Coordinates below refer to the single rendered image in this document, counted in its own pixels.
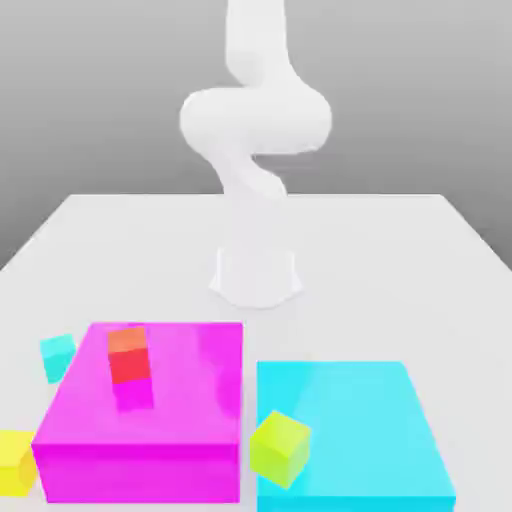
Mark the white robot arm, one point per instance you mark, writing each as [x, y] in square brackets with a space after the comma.
[256, 120]

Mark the small red cube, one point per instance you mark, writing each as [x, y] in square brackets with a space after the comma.
[128, 360]

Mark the small lime green cube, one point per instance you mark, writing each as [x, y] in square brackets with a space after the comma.
[280, 448]

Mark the small turquoise cube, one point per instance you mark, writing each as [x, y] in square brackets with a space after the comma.
[56, 356]

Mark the small yellow cube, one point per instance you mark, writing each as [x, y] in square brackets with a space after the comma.
[14, 460]

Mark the large magenta box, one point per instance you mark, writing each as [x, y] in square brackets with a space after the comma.
[168, 420]

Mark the large cyan box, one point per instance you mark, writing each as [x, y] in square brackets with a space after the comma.
[360, 432]

